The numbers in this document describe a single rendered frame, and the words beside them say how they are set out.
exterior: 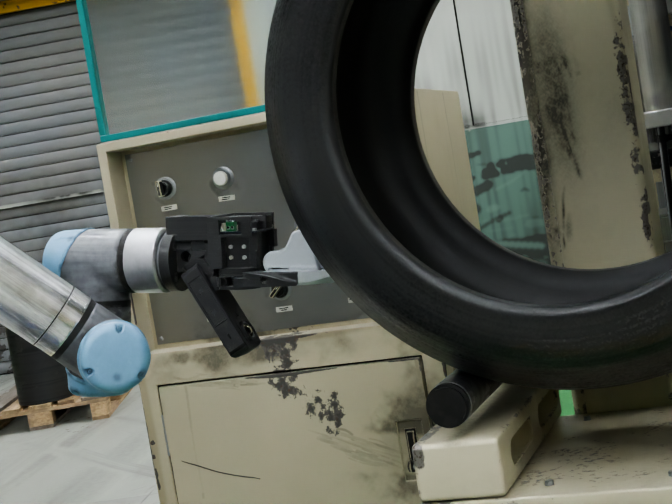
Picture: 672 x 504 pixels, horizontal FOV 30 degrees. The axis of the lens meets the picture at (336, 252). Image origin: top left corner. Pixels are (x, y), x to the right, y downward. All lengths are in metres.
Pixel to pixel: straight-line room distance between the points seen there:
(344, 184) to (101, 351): 0.31
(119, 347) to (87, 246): 0.19
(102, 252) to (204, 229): 0.12
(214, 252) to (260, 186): 0.73
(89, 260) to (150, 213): 0.75
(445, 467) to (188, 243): 0.40
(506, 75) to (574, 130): 8.83
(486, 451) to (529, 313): 0.15
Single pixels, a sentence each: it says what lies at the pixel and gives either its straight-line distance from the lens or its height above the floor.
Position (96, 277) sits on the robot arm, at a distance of 1.46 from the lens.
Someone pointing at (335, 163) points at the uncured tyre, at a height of 1.15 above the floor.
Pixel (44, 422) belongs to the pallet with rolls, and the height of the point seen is 0.04.
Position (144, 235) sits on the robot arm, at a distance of 1.44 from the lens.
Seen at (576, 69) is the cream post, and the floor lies 1.22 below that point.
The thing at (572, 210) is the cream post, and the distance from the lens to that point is 1.56.
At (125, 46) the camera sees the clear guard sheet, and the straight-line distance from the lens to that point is 2.19.
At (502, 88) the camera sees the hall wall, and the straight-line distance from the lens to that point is 10.38.
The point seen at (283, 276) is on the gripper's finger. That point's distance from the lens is 1.36.
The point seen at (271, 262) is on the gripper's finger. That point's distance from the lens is 1.38.
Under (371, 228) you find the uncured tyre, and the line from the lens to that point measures 1.22.
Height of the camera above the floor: 1.13
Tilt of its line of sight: 3 degrees down
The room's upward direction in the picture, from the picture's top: 9 degrees counter-clockwise
